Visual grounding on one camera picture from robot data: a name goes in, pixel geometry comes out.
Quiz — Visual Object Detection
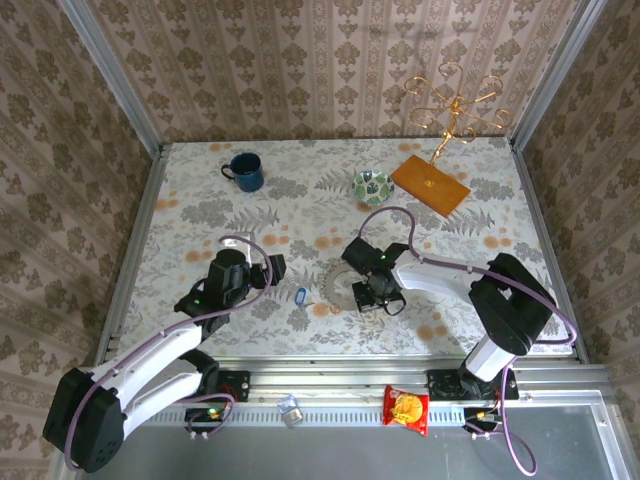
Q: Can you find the white slotted cable duct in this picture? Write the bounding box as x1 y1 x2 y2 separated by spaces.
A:
159 403 469 427

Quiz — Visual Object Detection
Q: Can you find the aluminium table edge rail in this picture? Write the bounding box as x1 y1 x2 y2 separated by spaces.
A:
94 144 166 356
509 139 591 364

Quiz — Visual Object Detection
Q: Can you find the aluminium frame post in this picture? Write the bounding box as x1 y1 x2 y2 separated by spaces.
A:
54 0 166 154
509 0 609 151

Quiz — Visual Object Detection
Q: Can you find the gold hook stand wooden base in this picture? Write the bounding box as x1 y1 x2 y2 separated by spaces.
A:
390 60 512 219

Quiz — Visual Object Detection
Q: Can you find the dark blue mug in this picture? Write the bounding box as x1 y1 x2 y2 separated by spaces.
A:
220 152 265 193

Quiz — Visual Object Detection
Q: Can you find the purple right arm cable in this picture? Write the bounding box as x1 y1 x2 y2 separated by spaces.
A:
359 205 581 475

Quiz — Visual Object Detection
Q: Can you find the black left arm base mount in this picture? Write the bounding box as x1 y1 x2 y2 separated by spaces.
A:
199 368 252 404

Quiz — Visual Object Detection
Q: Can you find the green leaf pattern bowl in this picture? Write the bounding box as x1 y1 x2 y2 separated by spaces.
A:
350 169 396 206

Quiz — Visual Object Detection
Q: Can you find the red snack packet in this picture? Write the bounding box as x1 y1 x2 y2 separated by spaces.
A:
382 384 431 438

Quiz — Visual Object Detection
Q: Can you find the floral patterned table cover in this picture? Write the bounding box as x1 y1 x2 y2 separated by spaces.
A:
117 138 576 357

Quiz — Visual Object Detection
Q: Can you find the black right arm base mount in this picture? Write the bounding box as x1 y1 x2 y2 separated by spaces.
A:
426 367 520 401

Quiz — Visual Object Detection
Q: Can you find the slotted aluminium mounting rail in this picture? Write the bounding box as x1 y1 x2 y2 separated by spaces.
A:
74 357 614 409

